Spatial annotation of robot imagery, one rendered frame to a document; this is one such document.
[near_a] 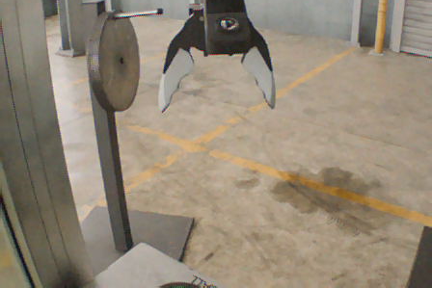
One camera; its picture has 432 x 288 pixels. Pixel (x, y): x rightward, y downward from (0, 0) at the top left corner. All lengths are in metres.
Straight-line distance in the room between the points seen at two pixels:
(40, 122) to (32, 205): 0.05
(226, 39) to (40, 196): 0.23
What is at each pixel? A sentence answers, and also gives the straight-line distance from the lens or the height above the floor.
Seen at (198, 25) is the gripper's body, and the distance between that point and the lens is 0.47.
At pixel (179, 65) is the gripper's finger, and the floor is 0.98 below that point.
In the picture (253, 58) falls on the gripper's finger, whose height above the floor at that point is 0.99.
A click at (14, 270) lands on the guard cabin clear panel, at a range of 0.29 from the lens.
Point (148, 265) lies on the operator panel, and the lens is 0.30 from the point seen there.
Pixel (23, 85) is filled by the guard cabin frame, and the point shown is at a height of 1.04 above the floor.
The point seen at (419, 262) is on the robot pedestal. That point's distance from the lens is 0.57.
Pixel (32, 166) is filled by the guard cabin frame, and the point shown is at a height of 1.00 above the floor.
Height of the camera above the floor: 1.10
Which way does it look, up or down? 25 degrees down
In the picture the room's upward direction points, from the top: straight up
